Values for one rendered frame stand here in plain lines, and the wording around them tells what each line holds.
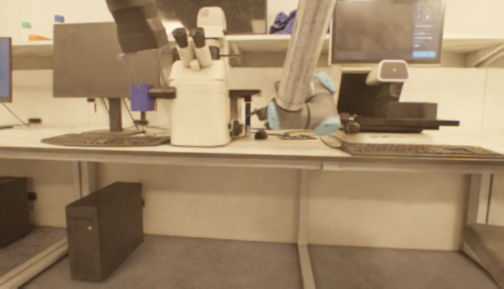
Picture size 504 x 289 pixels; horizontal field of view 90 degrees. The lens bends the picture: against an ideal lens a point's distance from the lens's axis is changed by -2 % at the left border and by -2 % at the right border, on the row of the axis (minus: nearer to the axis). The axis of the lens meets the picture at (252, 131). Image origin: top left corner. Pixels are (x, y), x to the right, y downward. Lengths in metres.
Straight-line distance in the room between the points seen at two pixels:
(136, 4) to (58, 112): 1.81
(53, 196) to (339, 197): 2.00
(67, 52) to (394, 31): 1.45
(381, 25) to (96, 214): 1.53
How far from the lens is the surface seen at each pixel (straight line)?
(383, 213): 1.89
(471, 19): 2.20
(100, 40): 1.43
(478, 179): 1.98
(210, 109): 0.87
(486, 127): 2.06
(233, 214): 1.80
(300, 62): 0.70
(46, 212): 2.46
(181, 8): 1.70
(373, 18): 1.23
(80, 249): 1.63
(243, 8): 1.61
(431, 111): 1.10
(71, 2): 2.42
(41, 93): 2.31
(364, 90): 1.27
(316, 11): 0.65
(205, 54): 0.89
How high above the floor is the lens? 0.89
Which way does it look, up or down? 6 degrees down
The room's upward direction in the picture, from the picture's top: 1 degrees clockwise
